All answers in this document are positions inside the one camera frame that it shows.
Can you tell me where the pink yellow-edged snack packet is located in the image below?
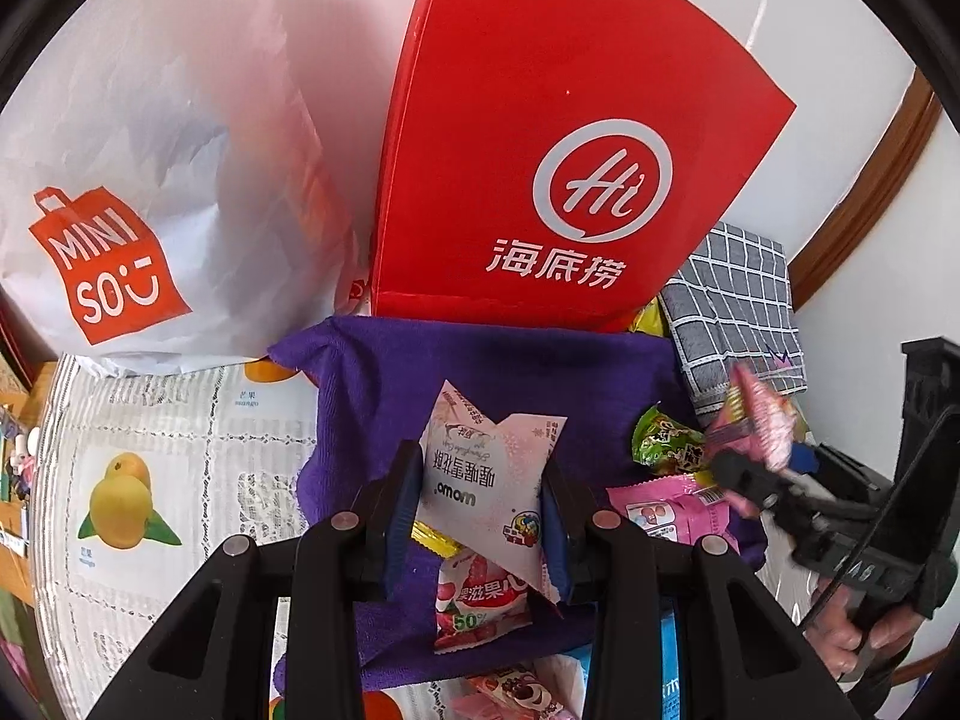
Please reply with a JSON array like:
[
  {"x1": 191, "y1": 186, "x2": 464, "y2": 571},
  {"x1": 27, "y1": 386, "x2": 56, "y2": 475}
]
[{"x1": 606, "y1": 469, "x2": 743, "y2": 563}]

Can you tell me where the red strawberry snack packet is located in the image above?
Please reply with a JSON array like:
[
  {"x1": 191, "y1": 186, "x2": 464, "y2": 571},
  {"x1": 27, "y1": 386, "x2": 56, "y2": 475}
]
[{"x1": 433, "y1": 547, "x2": 535, "y2": 653}]

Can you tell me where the black cable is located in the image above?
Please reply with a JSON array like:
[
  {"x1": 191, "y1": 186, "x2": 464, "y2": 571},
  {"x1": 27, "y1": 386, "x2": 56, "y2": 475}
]
[{"x1": 806, "y1": 405, "x2": 946, "y2": 627}]

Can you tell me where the person's right hand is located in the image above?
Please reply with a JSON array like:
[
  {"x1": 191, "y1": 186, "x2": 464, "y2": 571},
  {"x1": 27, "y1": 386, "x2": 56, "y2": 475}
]
[{"x1": 810, "y1": 577, "x2": 932, "y2": 685}]

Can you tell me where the purple cloth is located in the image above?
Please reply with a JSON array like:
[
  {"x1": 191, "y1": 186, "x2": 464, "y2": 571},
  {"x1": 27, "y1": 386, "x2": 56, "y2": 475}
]
[{"x1": 268, "y1": 315, "x2": 770, "y2": 691}]

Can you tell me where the grey checked folded cloth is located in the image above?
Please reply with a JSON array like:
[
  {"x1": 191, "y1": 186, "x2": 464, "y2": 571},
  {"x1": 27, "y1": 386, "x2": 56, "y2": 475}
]
[{"x1": 658, "y1": 221, "x2": 807, "y2": 417}]

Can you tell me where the small pink snack packet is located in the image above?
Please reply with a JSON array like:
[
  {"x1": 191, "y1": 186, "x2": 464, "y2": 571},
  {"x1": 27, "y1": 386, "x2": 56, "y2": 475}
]
[{"x1": 709, "y1": 364, "x2": 803, "y2": 470}]

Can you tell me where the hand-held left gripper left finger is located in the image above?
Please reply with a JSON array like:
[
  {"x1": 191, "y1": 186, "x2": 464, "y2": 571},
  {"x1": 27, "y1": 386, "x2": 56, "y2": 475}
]
[{"x1": 86, "y1": 439, "x2": 428, "y2": 720}]

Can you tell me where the fruit printed bed sheet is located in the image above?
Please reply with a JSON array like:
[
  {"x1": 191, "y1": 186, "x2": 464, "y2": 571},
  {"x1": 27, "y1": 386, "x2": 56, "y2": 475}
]
[{"x1": 30, "y1": 356, "x2": 593, "y2": 720}]

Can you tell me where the pink bear print snack packet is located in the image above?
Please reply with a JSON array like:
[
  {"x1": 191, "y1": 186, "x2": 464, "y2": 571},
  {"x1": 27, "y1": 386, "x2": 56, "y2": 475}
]
[{"x1": 450, "y1": 660, "x2": 586, "y2": 720}]

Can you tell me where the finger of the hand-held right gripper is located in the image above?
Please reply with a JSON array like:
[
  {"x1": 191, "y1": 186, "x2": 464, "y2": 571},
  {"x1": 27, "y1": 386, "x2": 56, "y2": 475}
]
[
  {"x1": 709, "y1": 446, "x2": 797, "y2": 520},
  {"x1": 786, "y1": 442, "x2": 893, "y2": 501}
]

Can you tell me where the yellow green snack packet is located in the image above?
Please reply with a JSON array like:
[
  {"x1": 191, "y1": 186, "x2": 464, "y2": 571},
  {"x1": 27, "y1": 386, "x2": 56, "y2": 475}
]
[{"x1": 628, "y1": 298, "x2": 670, "y2": 338}]

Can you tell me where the pink printed blanket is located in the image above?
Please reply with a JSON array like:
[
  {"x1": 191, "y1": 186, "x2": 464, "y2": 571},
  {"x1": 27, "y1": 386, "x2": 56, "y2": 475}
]
[{"x1": 0, "y1": 592, "x2": 46, "y2": 720}]

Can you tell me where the red paper bag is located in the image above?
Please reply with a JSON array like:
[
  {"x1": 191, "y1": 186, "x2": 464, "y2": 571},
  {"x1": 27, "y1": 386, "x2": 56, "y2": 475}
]
[{"x1": 371, "y1": 0, "x2": 797, "y2": 335}]

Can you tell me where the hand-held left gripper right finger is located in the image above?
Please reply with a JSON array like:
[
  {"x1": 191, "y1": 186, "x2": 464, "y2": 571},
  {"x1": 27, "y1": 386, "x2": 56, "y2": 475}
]
[{"x1": 540, "y1": 457, "x2": 863, "y2": 720}]

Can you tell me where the blue tissue pack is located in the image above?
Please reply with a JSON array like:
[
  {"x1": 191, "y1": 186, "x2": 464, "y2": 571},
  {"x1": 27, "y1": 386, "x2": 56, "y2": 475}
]
[{"x1": 658, "y1": 604, "x2": 682, "y2": 720}]

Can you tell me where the wooden door frame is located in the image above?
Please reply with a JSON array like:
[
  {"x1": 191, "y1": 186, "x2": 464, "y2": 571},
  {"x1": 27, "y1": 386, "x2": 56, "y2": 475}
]
[{"x1": 787, "y1": 64, "x2": 946, "y2": 308}]

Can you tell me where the small toy figure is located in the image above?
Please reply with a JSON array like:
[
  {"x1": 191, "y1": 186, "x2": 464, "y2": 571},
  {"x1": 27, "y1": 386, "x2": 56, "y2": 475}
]
[{"x1": 4, "y1": 426, "x2": 44, "y2": 502}]

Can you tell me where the white pale pink snack packet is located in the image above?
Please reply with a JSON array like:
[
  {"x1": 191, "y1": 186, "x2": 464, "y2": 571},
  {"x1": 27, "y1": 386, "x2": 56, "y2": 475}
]
[{"x1": 415, "y1": 380, "x2": 569, "y2": 605}]

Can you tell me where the white plastic bag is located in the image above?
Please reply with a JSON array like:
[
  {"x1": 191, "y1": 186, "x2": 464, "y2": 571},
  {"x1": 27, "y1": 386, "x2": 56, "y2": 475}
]
[{"x1": 0, "y1": 0, "x2": 376, "y2": 376}]

